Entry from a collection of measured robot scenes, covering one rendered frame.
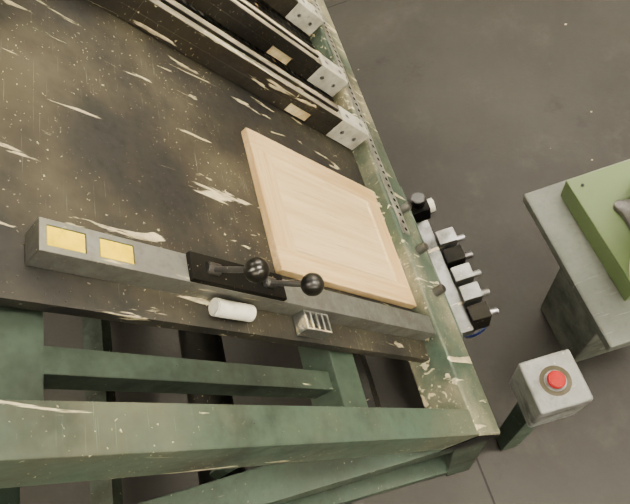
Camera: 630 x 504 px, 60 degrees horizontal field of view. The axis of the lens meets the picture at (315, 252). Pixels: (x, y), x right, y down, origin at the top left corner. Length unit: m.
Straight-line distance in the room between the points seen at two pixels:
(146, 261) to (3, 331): 0.20
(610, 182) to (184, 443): 1.37
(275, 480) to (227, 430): 0.73
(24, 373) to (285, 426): 0.35
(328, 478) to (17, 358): 0.90
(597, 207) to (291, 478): 1.08
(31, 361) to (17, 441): 0.16
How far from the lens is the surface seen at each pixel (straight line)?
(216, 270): 0.85
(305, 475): 1.47
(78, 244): 0.77
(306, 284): 0.86
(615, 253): 1.62
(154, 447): 0.69
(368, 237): 1.41
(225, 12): 1.56
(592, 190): 1.71
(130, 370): 0.83
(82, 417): 0.66
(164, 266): 0.83
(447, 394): 1.37
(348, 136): 1.64
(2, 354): 0.75
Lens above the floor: 2.22
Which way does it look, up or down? 61 degrees down
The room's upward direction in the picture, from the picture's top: 23 degrees counter-clockwise
